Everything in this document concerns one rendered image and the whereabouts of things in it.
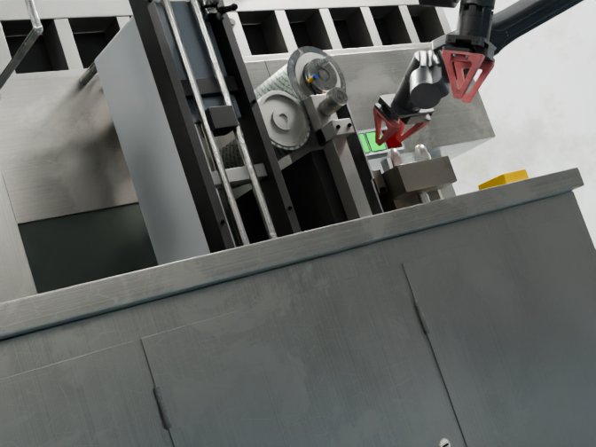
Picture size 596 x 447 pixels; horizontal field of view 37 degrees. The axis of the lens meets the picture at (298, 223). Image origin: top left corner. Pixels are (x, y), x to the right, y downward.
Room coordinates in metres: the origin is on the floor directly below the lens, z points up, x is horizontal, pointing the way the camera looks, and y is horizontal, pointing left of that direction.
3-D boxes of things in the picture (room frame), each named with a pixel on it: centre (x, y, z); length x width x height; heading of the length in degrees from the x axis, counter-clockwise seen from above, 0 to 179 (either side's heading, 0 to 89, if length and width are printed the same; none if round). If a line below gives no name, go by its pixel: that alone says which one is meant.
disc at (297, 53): (1.82, -0.13, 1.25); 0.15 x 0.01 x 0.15; 128
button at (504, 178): (1.74, -0.40, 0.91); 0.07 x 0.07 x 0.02; 38
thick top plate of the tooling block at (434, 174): (2.06, -0.17, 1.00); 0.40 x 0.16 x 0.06; 38
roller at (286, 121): (1.85, 0.04, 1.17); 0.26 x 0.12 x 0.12; 38
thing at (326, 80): (1.81, -0.14, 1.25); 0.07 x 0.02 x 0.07; 128
